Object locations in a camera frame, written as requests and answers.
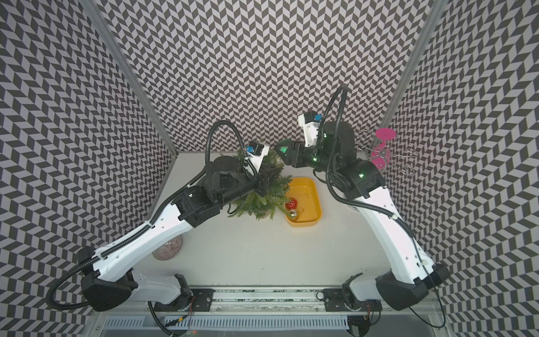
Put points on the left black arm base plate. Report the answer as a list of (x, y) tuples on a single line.
[(198, 300)]

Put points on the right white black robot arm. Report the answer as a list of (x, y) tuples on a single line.
[(360, 185)]

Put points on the aluminium front rail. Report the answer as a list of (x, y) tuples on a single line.
[(285, 300)]

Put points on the pink glass bowl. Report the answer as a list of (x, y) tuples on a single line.
[(169, 249)]

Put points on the silver shiny ball ornament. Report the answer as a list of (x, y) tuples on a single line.
[(292, 215)]

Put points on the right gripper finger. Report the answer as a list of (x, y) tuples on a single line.
[(285, 141), (286, 159)]

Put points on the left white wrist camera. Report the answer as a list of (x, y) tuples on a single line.
[(255, 153)]

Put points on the red faceted ball ornament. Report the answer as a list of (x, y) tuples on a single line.
[(292, 204)]

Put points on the wire stand with pink discs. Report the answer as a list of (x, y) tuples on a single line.
[(382, 153)]

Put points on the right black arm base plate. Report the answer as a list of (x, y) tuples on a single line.
[(339, 300)]

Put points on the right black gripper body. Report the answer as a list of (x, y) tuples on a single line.
[(311, 156)]

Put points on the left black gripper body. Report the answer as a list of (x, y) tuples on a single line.
[(260, 182)]

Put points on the yellow plastic tray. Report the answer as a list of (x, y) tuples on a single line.
[(308, 208)]

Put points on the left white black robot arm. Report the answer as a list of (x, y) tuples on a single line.
[(112, 278)]

